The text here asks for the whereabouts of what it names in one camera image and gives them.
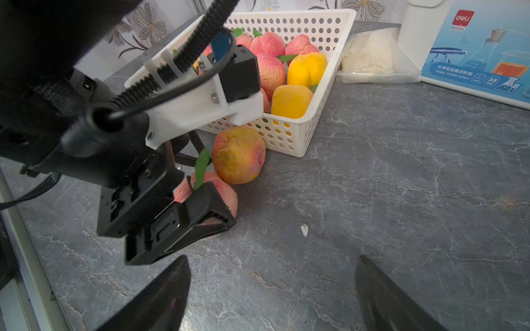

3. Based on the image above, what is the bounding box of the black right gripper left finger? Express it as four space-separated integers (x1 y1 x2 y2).
98 255 191 330

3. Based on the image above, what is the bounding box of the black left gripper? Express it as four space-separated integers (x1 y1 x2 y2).
96 130 237 266

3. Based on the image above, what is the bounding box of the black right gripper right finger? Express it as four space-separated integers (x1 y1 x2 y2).
355 255 446 330

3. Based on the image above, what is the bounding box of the pink peach with leaf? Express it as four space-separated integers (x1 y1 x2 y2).
174 149 238 239

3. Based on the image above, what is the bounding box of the orange wrinkled peach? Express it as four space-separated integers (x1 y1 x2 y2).
212 127 266 185

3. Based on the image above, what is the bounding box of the yellow peach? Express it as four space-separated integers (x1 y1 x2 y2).
271 85 313 119
287 52 328 88

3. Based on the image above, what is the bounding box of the pink peach row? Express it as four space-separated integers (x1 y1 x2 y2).
260 88 271 114

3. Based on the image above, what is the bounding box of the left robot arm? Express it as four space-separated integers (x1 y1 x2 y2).
1 1 236 265

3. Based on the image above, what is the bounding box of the white perforated plastic basket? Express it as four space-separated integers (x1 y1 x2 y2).
123 7 357 159

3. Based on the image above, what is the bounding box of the clear bag of white material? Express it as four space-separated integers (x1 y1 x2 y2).
338 28 421 84

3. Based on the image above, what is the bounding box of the blue lidded storage box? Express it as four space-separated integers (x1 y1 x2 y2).
397 1 529 109

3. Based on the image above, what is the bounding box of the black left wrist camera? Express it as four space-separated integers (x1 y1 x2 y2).
142 30 264 150

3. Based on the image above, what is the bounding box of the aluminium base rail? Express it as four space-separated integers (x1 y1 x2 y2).
0 169 71 331

